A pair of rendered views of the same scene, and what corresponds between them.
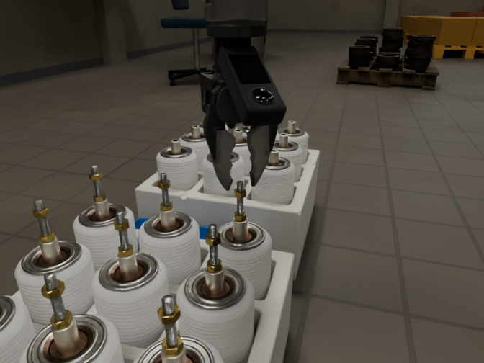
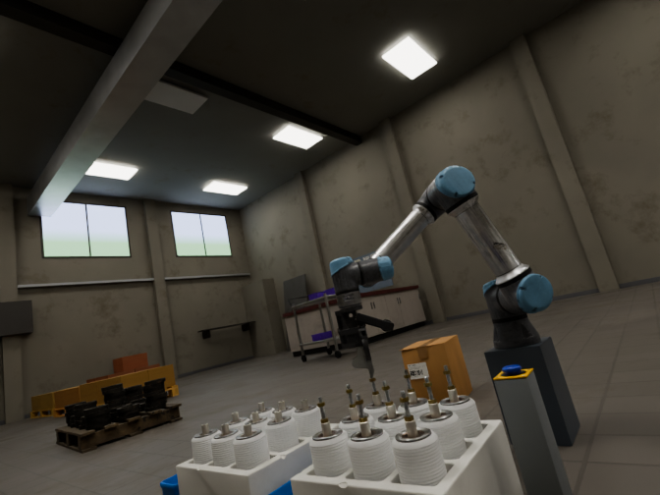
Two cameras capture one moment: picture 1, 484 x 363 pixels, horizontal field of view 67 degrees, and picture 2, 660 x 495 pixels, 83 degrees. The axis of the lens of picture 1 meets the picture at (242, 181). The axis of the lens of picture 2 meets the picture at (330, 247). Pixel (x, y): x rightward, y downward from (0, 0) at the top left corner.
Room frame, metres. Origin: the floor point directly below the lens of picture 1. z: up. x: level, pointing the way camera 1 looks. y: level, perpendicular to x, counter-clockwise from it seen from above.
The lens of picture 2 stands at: (0.06, 1.10, 0.51)
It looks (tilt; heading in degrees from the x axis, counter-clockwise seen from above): 11 degrees up; 292
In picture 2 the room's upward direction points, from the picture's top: 13 degrees counter-clockwise
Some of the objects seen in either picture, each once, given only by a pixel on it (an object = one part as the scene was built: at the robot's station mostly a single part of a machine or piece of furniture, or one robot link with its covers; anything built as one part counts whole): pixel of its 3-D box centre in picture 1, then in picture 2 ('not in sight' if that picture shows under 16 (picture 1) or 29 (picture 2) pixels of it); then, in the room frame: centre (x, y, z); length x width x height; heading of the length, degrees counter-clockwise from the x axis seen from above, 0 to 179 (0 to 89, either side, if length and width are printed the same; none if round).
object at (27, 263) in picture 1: (52, 257); (366, 434); (0.41, 0.26, 0.25); 0.08 x 0.08 x 0.01
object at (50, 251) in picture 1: (50, 249); (365, 428); (0.41, 0.26, 0.26); 0.02 x 0.02 x 0.03
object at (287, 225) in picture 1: (238, 196); (265, 472); (0.90, 0.01, 0.09); 0.39 x 0.39 x 0.18; 73
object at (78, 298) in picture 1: (65, 307); (376, 478); (0.41, 0.26, 0.16); 0.10 x 0.10 x 0.18
